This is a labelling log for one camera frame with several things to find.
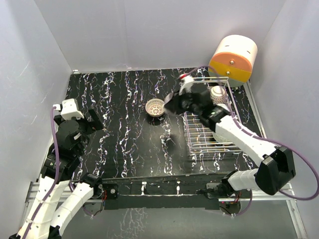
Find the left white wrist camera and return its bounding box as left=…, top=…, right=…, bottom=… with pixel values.
left=53, top=99, right=84, bottom=120

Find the black front mounting bar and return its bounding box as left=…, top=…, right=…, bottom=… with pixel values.
left=102, top=173, right=225, bottom=210

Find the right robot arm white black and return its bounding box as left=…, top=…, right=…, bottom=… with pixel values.
left=164, top=83, right=296, bottom=198

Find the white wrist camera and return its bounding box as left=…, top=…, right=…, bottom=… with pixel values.
left=53, top=99, right=84, bottom=120
left=178, top=73, right=194, bottom=95

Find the white orange patterned bowl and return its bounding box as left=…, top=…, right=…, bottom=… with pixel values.
left=145, top=98, right=164, bottom=117

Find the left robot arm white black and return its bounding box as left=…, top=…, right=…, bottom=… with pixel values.
left=11, top=109, right=105, bottom=239

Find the aluminium frame rail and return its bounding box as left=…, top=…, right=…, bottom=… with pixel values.
left=226, top=82, right=308, bottom=239

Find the purple striped bowl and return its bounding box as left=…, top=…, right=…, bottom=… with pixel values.
left=164, top=92, right=174, bottom=105

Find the white wire dish rack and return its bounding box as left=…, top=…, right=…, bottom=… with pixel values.
left=180, top=77, right=244, bottom=153

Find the blue patterned white bowl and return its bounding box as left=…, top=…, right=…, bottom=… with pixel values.
left=211, top=86, right=227, bottom=105

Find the green patterned white bowl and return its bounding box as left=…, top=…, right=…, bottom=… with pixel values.
left=212, top=132, right=233, bottom=145

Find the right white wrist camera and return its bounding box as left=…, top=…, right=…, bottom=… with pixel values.
left=178, top=73, right=194, bottom=95

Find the cream orange yellow drawer cabinet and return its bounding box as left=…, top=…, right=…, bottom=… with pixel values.
left=208, top=35, right=258, bottom=87

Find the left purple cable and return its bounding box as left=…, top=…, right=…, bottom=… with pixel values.
left=22, top=106, right=60, bottom=239

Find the purple cable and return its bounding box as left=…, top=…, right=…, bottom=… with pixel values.
left=22, top=106, right=60, bottom=239
left=179, top=65, right=319, bottom=201

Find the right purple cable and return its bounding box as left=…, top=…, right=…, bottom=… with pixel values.
left=179, top=65, right=319, bottom=201

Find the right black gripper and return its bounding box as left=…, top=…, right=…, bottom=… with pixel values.
left=164, top=88, right=202, bottom=116

